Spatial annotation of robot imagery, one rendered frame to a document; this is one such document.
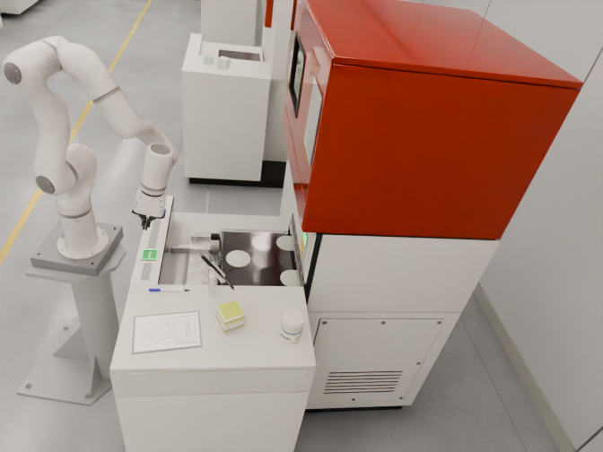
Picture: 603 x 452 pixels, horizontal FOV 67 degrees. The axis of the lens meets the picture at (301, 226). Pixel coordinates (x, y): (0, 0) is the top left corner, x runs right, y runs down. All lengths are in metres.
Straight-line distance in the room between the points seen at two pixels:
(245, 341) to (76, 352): 1.33
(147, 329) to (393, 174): 0.92
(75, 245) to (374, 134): 1.23
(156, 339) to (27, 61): 0.89
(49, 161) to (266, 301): 0.86
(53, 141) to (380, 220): 1.10
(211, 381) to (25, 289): 1.88
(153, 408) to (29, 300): 1.61
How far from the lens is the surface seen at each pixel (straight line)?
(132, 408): 1.67
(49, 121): 1.67
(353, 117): 1.32
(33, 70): 1.55
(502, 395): 2.99
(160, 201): 1.61
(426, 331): 2.09
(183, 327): 1.55
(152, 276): 1.73
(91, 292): 2.13
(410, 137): 1.41
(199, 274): 1.84
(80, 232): 1.93
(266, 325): 1.57
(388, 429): 2.59
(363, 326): 1.95
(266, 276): 1.82
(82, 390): 2.63
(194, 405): 1.64
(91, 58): 1.49
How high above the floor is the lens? 2.18
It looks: 38 degrees down
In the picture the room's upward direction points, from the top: 10 degrees clockwise
